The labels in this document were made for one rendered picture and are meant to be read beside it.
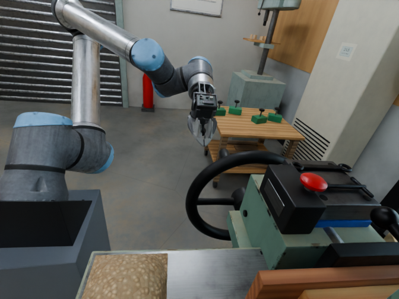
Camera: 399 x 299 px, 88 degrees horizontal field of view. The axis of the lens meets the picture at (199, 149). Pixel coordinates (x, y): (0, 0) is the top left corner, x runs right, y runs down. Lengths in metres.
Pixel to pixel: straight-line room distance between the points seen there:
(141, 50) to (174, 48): 2.35
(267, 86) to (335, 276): 2.27
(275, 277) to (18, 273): 0.72
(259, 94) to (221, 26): 1.14
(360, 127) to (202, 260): 1.61
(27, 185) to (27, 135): 0.15
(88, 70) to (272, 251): 0.96
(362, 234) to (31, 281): 0.82
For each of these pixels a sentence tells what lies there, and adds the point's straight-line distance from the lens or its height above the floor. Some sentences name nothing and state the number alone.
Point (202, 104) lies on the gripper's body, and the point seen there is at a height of 0.97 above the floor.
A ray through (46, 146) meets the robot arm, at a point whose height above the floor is 0.80.
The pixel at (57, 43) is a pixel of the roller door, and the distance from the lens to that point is 3.23.
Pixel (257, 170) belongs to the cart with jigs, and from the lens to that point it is 1.79.
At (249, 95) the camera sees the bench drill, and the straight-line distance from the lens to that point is 2.39.
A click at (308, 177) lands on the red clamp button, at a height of 1.02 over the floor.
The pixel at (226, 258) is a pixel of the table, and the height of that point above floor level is 0.90.
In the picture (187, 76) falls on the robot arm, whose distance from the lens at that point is 0.77.
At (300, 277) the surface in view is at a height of 0.98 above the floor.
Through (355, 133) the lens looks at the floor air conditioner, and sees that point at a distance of 1.81.
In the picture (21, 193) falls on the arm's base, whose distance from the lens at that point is 0.73.
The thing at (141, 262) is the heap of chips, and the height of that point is 0.93.
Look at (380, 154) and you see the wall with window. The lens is 1.92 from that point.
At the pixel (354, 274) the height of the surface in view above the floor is 0.98.
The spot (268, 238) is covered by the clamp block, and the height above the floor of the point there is 0.93.
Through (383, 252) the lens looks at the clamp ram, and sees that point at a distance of 0.29.
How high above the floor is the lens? 1.17
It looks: 31 degrees down
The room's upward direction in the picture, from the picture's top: 8 degrees clockwise
